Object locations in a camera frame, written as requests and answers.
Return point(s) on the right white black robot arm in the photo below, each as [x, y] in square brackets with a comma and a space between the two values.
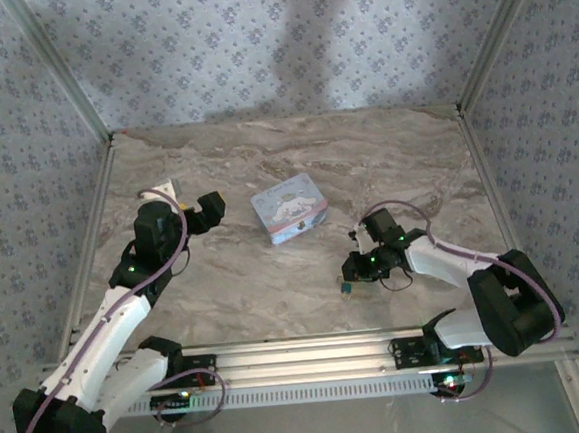
[439, 265]

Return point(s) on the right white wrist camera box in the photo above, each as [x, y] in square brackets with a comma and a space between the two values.
[360, 238]

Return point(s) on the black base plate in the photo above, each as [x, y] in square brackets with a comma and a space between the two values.
[410, 352]
[201, 369]

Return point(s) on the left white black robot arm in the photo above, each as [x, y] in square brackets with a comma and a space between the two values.
[103, 336]

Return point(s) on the black controller board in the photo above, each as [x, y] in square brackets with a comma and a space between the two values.
[450, 383]
[171, 401]

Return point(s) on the small teal padlock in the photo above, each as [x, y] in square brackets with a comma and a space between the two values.
[346, 288]

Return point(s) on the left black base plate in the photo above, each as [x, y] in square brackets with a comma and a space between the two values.
[201, 369]

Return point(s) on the blue cartoon tin box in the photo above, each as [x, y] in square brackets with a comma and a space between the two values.
[289, 206]

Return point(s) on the aluminium corner post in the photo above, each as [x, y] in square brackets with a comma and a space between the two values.
[497, 34]
[61, 69]

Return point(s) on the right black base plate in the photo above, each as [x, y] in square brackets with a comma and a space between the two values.
[410, 352]

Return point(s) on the wide aluminium mounting rail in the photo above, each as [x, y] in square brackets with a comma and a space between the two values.
[300, 358]

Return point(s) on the aluminium side rail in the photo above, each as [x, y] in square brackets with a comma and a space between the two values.
[500, 200]
[91, 242]

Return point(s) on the thin aluminium table-edge rail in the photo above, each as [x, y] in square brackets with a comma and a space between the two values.
[287, 119]

